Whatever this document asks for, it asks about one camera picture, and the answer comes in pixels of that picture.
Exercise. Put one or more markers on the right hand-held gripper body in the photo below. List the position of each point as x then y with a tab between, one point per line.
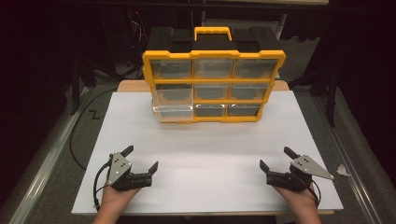
303	166

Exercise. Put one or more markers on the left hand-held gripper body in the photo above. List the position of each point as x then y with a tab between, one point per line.
120	168

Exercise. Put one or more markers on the person's left hand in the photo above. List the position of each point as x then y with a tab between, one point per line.
115	199

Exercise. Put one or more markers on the person's right hand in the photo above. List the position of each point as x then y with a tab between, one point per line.
302	200

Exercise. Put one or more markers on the white paper scrap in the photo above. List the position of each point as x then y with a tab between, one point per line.
342	170

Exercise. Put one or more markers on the white table cover board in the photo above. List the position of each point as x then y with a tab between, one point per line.
202	155

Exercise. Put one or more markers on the clear plastic drawer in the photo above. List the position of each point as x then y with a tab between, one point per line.
172	112

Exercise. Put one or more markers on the grid of clear drawers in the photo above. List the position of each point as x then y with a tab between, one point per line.
214	68

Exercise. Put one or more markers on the yellow black drawer organizer cabinet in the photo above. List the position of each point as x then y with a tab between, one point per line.
211	54

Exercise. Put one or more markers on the metal floor rail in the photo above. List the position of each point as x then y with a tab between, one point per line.
348	174
46	161

